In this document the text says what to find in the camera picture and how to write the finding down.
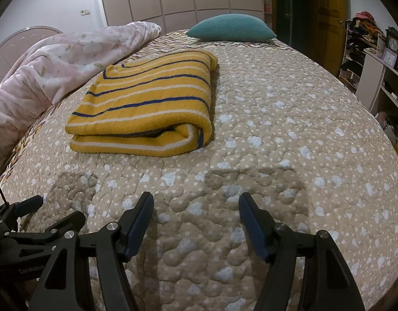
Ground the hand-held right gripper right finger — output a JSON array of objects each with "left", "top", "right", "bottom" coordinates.
[{"left": 238, "top": 192, "right": 366, "bottom": 311}]

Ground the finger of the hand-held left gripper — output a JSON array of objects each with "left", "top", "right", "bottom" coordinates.
[
  {"left": 1, "top": 210, "right": 86, "bottom": 250},
  {"left": 0, "top": 195, "right": 44, "bottom": 231}
]

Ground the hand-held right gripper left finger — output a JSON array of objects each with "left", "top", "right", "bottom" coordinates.
[{"left": 27, "top": 192, "right": 155, "bottom": 311}]

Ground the yellow striped sweater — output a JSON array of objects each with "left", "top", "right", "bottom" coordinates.
[{"left": 65, "top": 49, "right": 219, "bottom": 158}]

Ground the pile of clothes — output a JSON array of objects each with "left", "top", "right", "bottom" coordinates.
[{"left": 346, "top": 11, "right": 386, "bottom": 40}]

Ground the beige quilted bedspread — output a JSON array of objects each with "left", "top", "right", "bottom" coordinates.
[{"left": 0, "top": 29, "right": 398, "bottom": 311}]

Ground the pink floral duvet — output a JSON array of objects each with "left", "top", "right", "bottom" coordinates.
[{"left": 0, "top": 21, "right": 162, "bottom": 169}]

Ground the pink padded headboard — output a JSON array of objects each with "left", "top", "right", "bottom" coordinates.
[{"left": 0, "top": 25, "right": 64, "bottom": 88}]

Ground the cluttered shelf unit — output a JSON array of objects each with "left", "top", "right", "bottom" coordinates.
[{"left": 337, "top": 10, "right": 398, "bottom": 163}]

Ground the teal pillow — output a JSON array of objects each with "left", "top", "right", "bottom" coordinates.
[{"left": 186, "top": 13, "right": 278, "bottom": 43}]

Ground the purple alarm clock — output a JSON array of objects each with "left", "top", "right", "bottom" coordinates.
[{"left": 382, "top": 47, "right": 398, "bottom": 67}]

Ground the brown wooden door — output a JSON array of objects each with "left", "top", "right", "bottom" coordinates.
[{"left": 311, "top": 0, "right": 349, "bottom": 76}]

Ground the black mantel clock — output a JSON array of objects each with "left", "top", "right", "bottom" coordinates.
[{"left": 385, "top": 26, "right": 398, "bottom": 52}]

